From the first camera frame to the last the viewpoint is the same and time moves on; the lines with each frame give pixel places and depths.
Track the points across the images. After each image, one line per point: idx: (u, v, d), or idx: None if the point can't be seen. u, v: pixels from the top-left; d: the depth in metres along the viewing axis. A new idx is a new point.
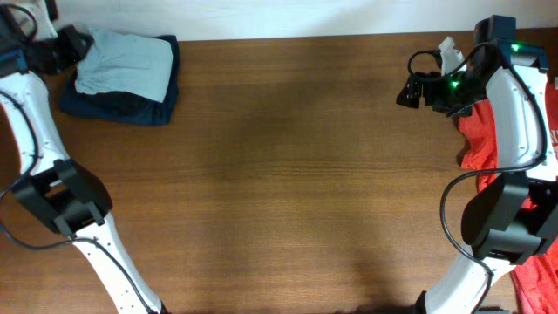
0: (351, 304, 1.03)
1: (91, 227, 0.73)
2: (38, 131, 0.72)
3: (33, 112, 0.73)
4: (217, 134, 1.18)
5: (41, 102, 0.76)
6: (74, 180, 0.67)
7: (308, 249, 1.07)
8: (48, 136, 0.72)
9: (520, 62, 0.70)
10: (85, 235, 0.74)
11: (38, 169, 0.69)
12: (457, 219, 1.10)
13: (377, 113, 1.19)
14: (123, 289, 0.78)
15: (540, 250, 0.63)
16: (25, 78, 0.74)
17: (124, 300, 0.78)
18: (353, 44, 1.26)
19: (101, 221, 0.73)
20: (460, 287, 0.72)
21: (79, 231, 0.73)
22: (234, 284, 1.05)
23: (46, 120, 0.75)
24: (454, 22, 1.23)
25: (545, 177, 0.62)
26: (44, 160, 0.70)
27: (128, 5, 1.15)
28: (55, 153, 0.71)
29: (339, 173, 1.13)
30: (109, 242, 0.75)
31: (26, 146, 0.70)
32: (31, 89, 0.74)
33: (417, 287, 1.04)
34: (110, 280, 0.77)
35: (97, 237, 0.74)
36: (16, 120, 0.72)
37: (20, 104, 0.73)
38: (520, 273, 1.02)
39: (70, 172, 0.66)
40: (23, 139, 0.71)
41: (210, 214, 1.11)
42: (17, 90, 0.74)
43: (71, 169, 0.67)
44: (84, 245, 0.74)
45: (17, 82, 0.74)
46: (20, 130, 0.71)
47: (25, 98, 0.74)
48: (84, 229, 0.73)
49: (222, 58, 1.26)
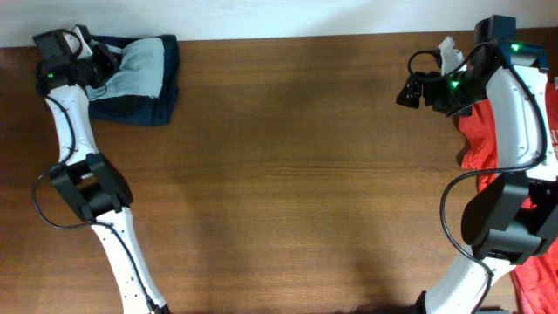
0: (351, 304, 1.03)
1: (109, 213, 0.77)
2: (77, 129, 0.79)
3: (76, 114, 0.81)
4: (217, 135, 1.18)
5: (82, 106, 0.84)
6: (102, 174, 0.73)
7: (308, 249, 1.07)
8: (85, 135, 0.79)
9: (520, 62, 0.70)
10: (103, 220, 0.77)
11: (72, 160, 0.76)
12: (456, 219, 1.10)
13: (377, 112, 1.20)
14: (128, 276, 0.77)
15: (540, 249, 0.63)
16: (72, 88, 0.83)
17: (128, 288, 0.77)
18: (354, 44, 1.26)
19: (119, 208, 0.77)
20: (459, 287, 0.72)
21: (99, 218, 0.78)
22: (234, 284, 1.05)
23: (85, 121, 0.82)
24: (454, 22, 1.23)
25: (546, 177, 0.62)
26: (78, 153, 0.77)
27: (128, 6, 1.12)
28: (89, 149, 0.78)
29: (339, 173, 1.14)
30: (122, 229, 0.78)
31: (65, 139, 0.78)
32: (77, 98, 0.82)
33: (417, 287, 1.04)
34: (117, 267, 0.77)
35: (112, 223, 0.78)
36: (57, 119, 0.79)
37: (64, 107, 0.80)
38: (520, 273, 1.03)
39: (99, 166, 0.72)
40: (62, 134, 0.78)
41: (210, 214, 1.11)
42: (64, 97, 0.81)
43: (99, 163, 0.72)
44: (100, 230, 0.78)
45: (64, 91, 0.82)
46: (61, 127, 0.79)
47: (70, 104, 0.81)
48: (103, 214, 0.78)
49: (222, 58, 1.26)
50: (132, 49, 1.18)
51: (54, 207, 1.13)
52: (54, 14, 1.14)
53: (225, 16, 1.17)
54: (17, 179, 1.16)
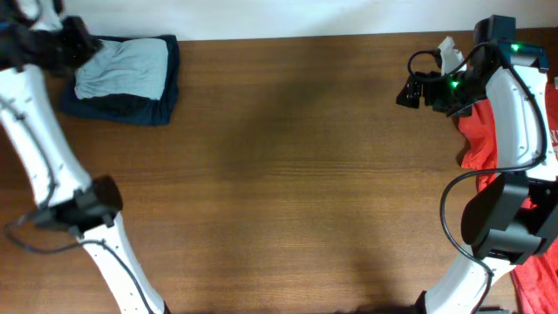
0: (351, 304, 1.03)
1: (98, 229, 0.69)
2: (48, 149, 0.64)
3: (36, 122, 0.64)
4: (216, 134, 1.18)
5: (44, 107, 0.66)
6: (93, 207, 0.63)
7: (308, 249, 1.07)
8: (62, 158, 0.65)
9: (520, 62, 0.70)
10: (92, 237, 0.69)
11: (57, 197, 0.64)
12: (456, 219, 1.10)
13: (377, 112, 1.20)
14: (128, 291, 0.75)
15: (540, 250, 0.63)
16: (22, 77, 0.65)
17: (128, 302, 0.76)
18: (354, 44, 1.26)
19: (111, 223, 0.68)
20: (459, 289, 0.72)
21: (87, 233, 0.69)
22: (234, 284, 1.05)
23: (54, 129, 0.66)
24: (454, 23, 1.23)
25: (546, 177, 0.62)
26: (62, 187, 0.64)
27: (128, 5, 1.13)
28: (73, 180, 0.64)
29: (340, 172, 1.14)
30: (116, 245, 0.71)
31: (38, 168, 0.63)
32: (32, 92, 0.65)
33: (417, 287, 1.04)
34: (116, 282, 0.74)
35: (105, 240, 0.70)
36: (17, 134, 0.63)
37: (21, 115, 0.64)
38: (520, 273, 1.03)
39: (90, 198, 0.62)
40: (33, 160, 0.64)
41: (210, 214, 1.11)
42: (14, 96, 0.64)
43: (90, 195, 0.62)
44: (91, 248, 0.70)
45: (17, 85, 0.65)
46: (26, 151, 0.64)
47: (26, 105, 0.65)
48: (92, 229, 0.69)
49: (222, 58, 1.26)
50: (132, 48, 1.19)
51: None
52: None
53: (225, 16, 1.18)
54: (19, 179, 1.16)
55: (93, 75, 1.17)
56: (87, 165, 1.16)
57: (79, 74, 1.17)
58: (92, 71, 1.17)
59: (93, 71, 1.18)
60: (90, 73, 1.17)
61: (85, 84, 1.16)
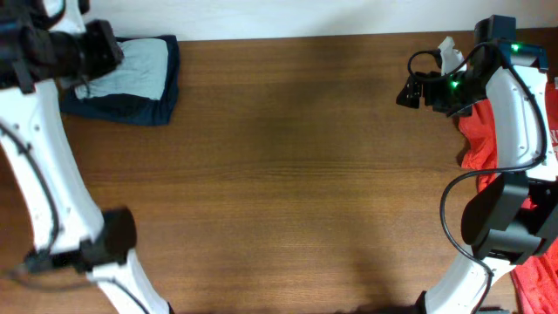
0: (351, 305, 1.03)
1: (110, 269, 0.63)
2: (55, 192, 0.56)
3: (44, 156, 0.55)
4: (217, 134, 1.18)
5: (56, 140, 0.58)
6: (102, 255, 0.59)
7: (308, 248, 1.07)
8: (71, 201, 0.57)
9: (519, 62, 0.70)
10: (103, 276, 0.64)
11: (59, 244, 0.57)
12: (456, 219, 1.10)
13: (377, 113, 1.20)
14: None
15: (540, 249, 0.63)
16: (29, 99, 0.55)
17: None
18: (354, 44, 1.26)
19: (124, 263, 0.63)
20: (459, 289, 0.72)
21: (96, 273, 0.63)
22: (234, 284, 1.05)
23: (65, 166, 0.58)
24: (453, 23, 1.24)
25: (545, 177, 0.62)
26: (66, 233, 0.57)
27: (128, 6, 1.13)
28: (82, 226, 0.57)
29: (340, 173, 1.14)
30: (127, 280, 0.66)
31: (39, 209, 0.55)
32: (44, 122, 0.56)
33: (417, 287, 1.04)
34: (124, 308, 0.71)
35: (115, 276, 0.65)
36: (22, 172, 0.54)
37: (26, 147, 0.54)
38: (520, 273, 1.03)
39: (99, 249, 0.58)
40: (35, 201, 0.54)
41: (209, 214, 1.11)
42: (19, 121, 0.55)
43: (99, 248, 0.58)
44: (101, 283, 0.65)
45: (17, 107, 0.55)
46: (28, 187, 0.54)
47: (32, 136, 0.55)
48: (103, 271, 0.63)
49: (222, 58, 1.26)
50: (132, 48, 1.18)
51: None
52: None
53: (226, 15, 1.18)
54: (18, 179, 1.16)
55: None
56: (87, 165, 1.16)
57: None
58: None
59: None
60: None
61: None
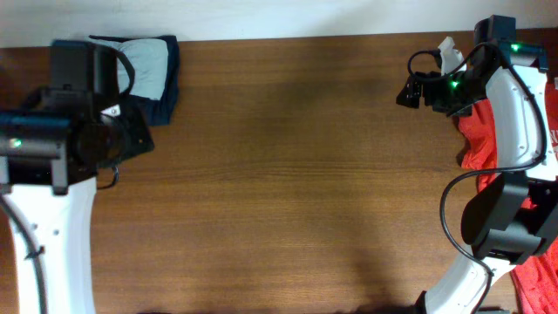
0: (351, 305, 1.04)
1: None
2: (50, 291, 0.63)
3: (51, 261, 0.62)
4: (217, 135, 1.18)
5: (72, 242, 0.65)
6: None
7: (308, 249, 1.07)
8: (66, 305, 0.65)
9: (520, 62, 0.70)
10: None
11: None
12: (456, 219, 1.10)
13: (377, 113, 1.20)
14: None
15: (540, 249, 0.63)
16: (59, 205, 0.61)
17: None
18: (355, 44, 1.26)
19: None
20: (459, 290, 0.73)
21: None
22: (234, 284, 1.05)
23: (75, 266, 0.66)
24: (453, 23, 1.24)
25: (546, 177, 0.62)
26: None
27: (128, 6, 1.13)
28: None
29: (340, 173, 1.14)
30: None
31: (34, 310, 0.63)
32: (63, 228, 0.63)
33: (417, 287, 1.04)
34: None
35: None
36: (29, 268, 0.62)
37: (39, 250, 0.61)
38: (520, 274, 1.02)
39: None
40: (33, 303, 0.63)
41: (210, 214, 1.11)
42: (37, 224, 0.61)
43: None
44: None
45: (42, 210, 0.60)
46: (29, 284, 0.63)
47: (48, 242, 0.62)
48: None
49: (222, 58, 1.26)
50: (131, 48, 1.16)
51: None
52: (57, 16, 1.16)
53: (226, 16, 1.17)
54: None
55: None
56: None
57: None
58: None
59: None
60: None
61: None
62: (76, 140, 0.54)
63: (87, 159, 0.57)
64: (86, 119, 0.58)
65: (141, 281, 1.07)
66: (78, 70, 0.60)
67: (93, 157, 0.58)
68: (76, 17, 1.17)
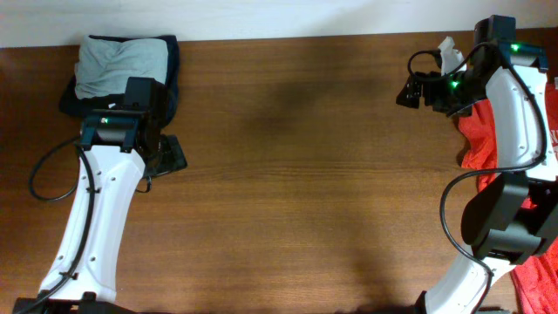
0: (351, 304, 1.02)
1: None
2: (92, 230, 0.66)
3: (104, 202, 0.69)
4: (217, 135, 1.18)
5: (121, 194, 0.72)
6: None
7: (308, 248, 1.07)
8: (98, 253, 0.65)
9: (520, 62, 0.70)
10: None
11: (60, 290, 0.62)
12: (456, 219, 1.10)
13: (377, 113, 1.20)
14: None
15: (540, 249, 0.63)
16: (125, 155, 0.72)
17: None
18: (353, 44, 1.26)
19: None
20: (459, 290, 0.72)
21: None
22: (234, 284, 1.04)
23: (116, 216, 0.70)
24: (453, 23, 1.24)
25: (545, 177, 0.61)
26: (75, 281, 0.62)
27: (128, 6, 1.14)
28: (91, 278, 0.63)
29: (340, 173, 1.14)
30: None
31: (70, 250, 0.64)
32: (120, 177, 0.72)
33: (417, 287, 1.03)
34: None
35: None
36: (81, 202, 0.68)
37: (97, 187, 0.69)
38: (520, 274, 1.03)
39: None
40: (71, 238, 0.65)
41: (209, 214, 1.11)
42: (102, 168, 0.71)
43: None
44: None
45: (108, 159, 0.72)
46: (75, 225, 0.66)
47: (107, 182, 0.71)
48: None
49: (222, 58, 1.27)
50: (132, 49, 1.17)
51: (54, 205, 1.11)
52: (57, 16, 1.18)
53: (226, 16, 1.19)
54: (16, 179, 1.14)
55: (92, 77, 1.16)
56: None
57: (79, 74, 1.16)
58: (92, 71, 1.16)
59: (93, 71, 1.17)
60: (90, 75, 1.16)
61: (85, 84, 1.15)
62: (141, 131, 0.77)
63: (149, 146, 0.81)
64: (145, 118, 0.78)
65: (139, 281, 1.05)
66: (146, 92, 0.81)
67: (153, 146, 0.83)
68: (78, 17, 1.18)
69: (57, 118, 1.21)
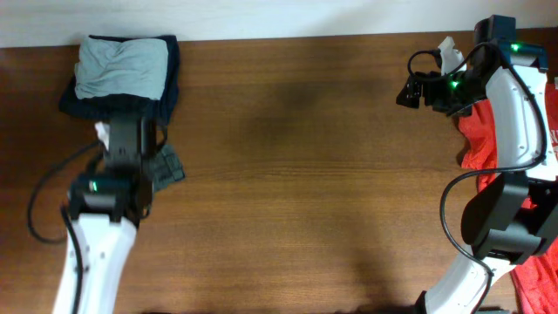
0: (351, 304, 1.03)
1: None
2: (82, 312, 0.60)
3: (93, 283, 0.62)
4: (217, 135, 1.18)
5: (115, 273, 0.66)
6: None
7: (307, 249, 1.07)
8: None
9: (520, 62, 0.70)
10: None
11: None
12: (456, 219, 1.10)
13: (377, 113, 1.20)
14: None
15: (540, 249, 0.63)
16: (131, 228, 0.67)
17: None
18: (354, 44, 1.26)
19: None
20: (459, 290, 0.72)
21: None
22: (234, 284, 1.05)
23: (106, 297, 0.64)
24: (453, 23, 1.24)
25: (545, 177, 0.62)
26: None
27: (129, 6, 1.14)
28: None
29: (340, 173, 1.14)
30: None
31: None
32: (112, 255, 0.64)
33: (417, 287, 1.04)
34: None
35: None
36: (68, 282, 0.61)
37: (85, 265, 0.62)
38: (520, 273, 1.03)
39: None
40: None
41: (210, 214, 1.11)
42: (91, 243, 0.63)
43: None
44: None
45: (94, 235, 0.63)
46: (63, 306, 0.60)
47: (95, 261, 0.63)
48: None
49: (222, 58, 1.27)
50: (132, 48, 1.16)
51: (54, 205, 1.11)
52: (57, 16, 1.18)
53: (226, 16, 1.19)
54: (17, 179, 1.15)
55: (92, 76, 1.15)
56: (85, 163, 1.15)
57: (79, 73, 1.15)
58: (92, 71, 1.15)
59: (93, 71, 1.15)
60: (89, 75, 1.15)
61: (84, 83, 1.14)
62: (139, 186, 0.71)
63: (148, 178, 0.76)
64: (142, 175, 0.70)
65: (139, 281, 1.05)
66: (132, 134, 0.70)
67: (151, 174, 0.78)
68: (78, 17, 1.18)
69: (58, 118, 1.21)
